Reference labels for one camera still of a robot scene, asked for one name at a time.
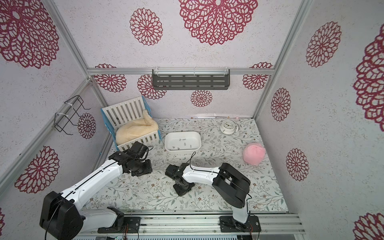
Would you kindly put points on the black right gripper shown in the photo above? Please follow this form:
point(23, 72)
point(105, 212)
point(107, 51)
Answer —
point(182, 186)

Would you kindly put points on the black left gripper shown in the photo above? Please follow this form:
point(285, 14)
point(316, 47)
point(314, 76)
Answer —
point(148, 170)

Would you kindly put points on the white plastic storage box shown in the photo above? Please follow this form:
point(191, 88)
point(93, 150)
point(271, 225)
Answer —
point(171, 137)

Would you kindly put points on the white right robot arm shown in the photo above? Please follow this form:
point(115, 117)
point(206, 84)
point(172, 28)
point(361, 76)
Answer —
point(230, 184)

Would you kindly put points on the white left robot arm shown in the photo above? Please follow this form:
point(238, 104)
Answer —
point(63, 216)

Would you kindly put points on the beige plush cloth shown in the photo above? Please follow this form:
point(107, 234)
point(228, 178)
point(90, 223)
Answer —
point(136, 129)

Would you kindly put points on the white alarm clock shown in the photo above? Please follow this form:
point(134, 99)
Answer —
point(229, 127)

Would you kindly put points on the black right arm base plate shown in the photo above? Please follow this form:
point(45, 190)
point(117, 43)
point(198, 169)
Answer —
point(229, 225)

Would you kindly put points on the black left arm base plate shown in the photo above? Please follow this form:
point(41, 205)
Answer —
point(126, 225)

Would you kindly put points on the black wire wall rack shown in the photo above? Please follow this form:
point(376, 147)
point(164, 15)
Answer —
point(61, 120)

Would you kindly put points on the dark grey wall shelf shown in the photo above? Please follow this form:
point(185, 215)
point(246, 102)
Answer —
point(195, 81)

